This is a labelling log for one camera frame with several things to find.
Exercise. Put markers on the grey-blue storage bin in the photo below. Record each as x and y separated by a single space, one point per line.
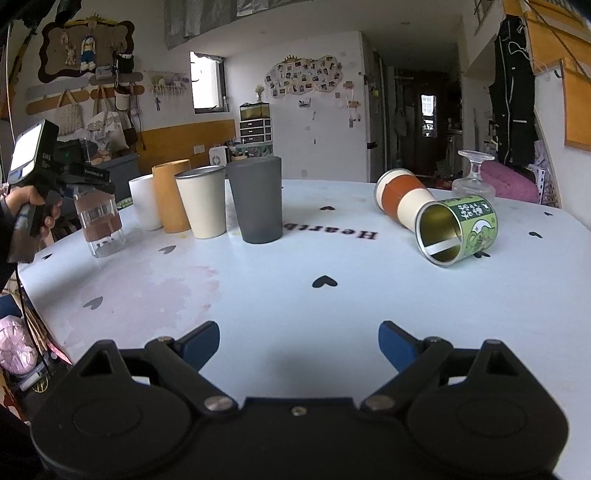
123 168

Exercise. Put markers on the white tote bag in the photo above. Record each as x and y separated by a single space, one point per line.
105 127

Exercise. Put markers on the green printed tin cup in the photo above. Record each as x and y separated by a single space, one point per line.
475 221

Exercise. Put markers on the pink bundle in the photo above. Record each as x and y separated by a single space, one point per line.
16 344

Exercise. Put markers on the brown wall board with dolls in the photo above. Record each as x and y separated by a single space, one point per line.
55 50

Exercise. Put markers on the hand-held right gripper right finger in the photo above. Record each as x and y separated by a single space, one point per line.
392 344

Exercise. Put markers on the cream cup with metal rim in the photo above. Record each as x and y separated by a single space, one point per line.
204 205

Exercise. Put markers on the tan orange cup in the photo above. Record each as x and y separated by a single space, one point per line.
170 196

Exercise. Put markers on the clear glass cup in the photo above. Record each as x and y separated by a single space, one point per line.
102 230

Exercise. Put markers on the white air purifier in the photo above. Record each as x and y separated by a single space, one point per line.
217 156

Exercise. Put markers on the glass tank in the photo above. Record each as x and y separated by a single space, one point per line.
254 111

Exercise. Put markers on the person's left hand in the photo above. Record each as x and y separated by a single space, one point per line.
34 198

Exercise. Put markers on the knitted beige bag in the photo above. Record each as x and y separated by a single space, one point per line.
70 119

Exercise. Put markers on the black hanging garment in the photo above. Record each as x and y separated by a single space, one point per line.
510 92

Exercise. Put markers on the orange and white cup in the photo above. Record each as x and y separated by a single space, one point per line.
402 196

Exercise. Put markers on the white metal rack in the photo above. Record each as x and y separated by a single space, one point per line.
547 184

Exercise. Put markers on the orange wooden board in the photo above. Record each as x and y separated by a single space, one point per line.
577 110

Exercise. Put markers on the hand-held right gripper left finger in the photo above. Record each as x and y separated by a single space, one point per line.
203 342

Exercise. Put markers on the pink cushion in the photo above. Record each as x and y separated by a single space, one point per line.
510 182

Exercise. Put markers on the light blue heart tablecloth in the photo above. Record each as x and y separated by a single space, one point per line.
295 300

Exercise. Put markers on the grey plastic drawer unit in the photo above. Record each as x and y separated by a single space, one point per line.
254 131

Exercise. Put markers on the clear glass goblet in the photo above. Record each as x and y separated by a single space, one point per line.
473 182

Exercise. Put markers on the wall drawing paper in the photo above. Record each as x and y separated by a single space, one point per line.
168 85

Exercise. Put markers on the window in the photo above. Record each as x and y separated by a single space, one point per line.
207 83

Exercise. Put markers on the dark grey cup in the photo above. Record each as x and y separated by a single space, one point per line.
256 198

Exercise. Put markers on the cloud-shaped photo board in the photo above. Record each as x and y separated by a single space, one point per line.
302 76

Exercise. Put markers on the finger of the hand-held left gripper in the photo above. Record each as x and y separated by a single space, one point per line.
92 187

